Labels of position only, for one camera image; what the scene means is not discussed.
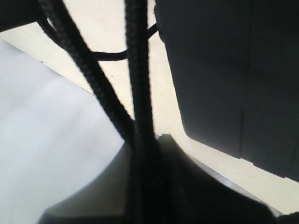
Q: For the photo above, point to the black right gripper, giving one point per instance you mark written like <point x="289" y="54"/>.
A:
<point x="15" y="13"/>

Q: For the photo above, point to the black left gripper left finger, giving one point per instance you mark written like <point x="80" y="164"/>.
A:
<point x="111" y="198"/>

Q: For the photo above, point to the black plastic carry case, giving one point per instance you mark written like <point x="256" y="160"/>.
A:
<point x="235" y="69"/>

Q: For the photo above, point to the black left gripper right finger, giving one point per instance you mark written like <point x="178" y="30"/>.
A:
<point x="198" y="198"/>

